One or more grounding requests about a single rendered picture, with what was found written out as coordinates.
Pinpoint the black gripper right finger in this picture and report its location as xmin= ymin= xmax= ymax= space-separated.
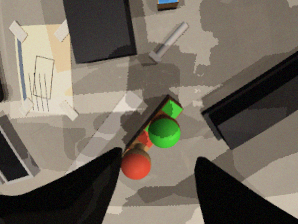
xmin=194 ymin=156 xmax=298 ymax=224

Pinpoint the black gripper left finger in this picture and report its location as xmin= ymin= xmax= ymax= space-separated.
xmin=0 ymin=148 xmax=122 ymax=224

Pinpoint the pale beige flat bar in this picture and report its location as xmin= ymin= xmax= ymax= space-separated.
xmin=67 ymin=89 xmax=144 ymax=173

